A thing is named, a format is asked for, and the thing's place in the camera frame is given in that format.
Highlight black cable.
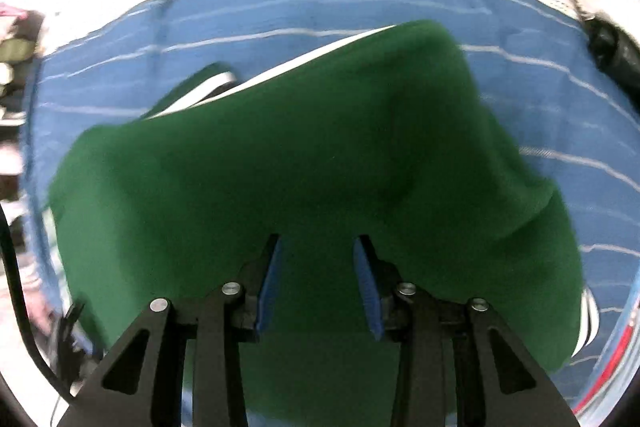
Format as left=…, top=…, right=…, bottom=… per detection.
left=0, top=206, right=77, bottom=404

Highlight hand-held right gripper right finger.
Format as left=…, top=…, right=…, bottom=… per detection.
left=353, top=234, right=582, bottom=427

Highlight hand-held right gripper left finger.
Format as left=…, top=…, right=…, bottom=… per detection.
left=57, top=233, right=283, bottom=427

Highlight blue striped plaid quilt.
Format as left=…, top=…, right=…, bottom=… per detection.
left=22, top=0, right=640, bottom=427

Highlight green varsity jacket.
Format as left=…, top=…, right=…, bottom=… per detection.
left=47, top=19, right=599, bottom=427

